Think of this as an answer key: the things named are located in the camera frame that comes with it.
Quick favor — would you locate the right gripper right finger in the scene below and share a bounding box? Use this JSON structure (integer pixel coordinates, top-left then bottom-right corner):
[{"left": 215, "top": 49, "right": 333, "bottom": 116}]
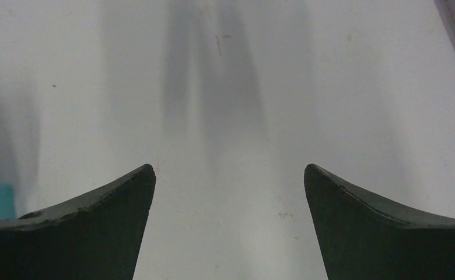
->
[{"left": 304, "top": 164, "right": 455, "bottom": 279}]

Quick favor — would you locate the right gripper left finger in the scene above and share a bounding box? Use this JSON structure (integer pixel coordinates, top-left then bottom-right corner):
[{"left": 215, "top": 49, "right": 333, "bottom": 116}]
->
[{"left": 0, "top": 164, "right": 156, "bottom": 279}]

